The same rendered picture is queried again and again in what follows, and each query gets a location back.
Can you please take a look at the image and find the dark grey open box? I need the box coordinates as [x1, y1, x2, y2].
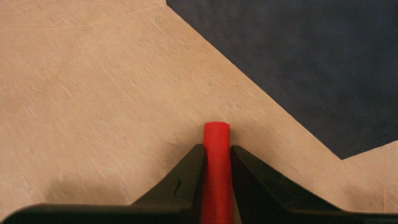
[166, 0, 398, 160]

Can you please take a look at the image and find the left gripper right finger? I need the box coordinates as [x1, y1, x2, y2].
[231, 145, 398, 224]

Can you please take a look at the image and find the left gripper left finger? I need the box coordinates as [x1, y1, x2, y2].
[0, 144, 205, 224]

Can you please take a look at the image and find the red peg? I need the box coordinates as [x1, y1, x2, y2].
[202, 121, 234, 224]

